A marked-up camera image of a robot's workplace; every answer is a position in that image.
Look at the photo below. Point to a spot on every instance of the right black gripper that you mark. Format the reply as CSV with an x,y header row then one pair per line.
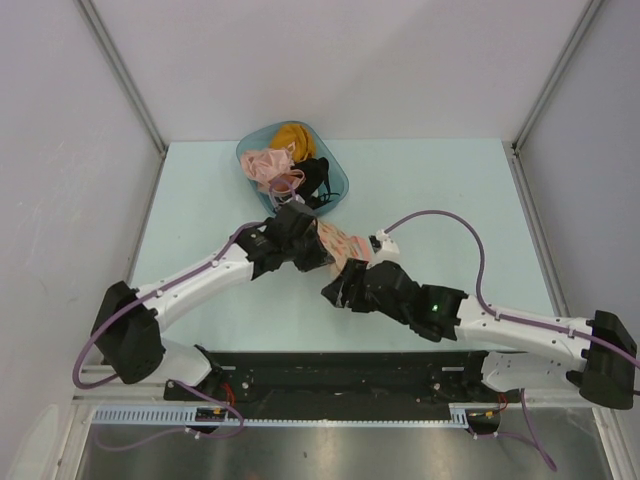
x,y
339,291

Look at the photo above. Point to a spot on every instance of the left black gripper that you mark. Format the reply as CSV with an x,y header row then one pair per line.
x,y
318,258

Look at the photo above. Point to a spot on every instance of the floral mesh laundry bag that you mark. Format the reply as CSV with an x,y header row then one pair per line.
x,y
342,246

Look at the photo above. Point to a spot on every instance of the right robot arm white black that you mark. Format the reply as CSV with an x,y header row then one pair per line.
x,y
595,355

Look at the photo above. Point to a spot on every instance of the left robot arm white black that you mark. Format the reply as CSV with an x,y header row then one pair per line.
x,y
129,327

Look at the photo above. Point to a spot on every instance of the black bra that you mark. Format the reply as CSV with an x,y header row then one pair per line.
x,y
308,182

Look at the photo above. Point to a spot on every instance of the pink bra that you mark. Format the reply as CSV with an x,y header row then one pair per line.
x,y
272,170

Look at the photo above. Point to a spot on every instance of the teal plastic basin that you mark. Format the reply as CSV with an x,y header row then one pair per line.
x,y
261,139

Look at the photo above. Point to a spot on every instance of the mustard yellow garment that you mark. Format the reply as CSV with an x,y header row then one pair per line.
x,y
297,140

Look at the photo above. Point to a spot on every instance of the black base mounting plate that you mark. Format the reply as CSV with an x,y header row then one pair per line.
x,y
470,362

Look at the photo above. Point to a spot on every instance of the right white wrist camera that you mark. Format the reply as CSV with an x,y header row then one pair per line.
x,y
384,248

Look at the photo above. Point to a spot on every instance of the right aluminium frame post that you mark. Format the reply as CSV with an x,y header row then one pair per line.
x,y
559,69

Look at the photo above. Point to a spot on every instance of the aluminium frame post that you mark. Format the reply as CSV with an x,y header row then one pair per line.
x,y
98,29
559,69

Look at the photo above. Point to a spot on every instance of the grey slotted cable duct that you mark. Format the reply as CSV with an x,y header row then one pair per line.
x,y
453,416

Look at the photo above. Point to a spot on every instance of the aluminium rail beam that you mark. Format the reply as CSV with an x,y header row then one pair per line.
x,y
313,388

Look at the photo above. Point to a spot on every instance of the left aluminium frame post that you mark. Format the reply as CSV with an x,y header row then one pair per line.
x,y
98,29

